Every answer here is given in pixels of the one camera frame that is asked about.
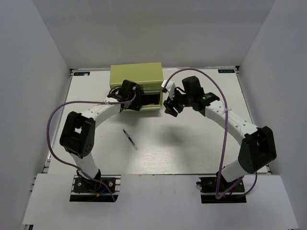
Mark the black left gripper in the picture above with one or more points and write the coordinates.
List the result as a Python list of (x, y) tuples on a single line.
[(135, 106)]

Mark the green metal drawer cabinet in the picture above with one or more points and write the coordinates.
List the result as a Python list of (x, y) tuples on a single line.
[(148, 75)]

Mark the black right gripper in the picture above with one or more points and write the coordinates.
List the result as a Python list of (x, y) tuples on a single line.
[(170, 103)]

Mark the purple gel pen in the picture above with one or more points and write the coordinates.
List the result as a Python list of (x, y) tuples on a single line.
[(130, 139)]

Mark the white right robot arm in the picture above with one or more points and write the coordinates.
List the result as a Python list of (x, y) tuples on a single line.
[(257, 146)]

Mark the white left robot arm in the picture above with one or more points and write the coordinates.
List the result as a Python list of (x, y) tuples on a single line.
[(78, 134)]

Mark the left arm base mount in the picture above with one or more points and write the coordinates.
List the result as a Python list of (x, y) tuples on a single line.
[(85, 190)]

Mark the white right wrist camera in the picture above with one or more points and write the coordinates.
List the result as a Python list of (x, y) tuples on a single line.
[(168, 87)]

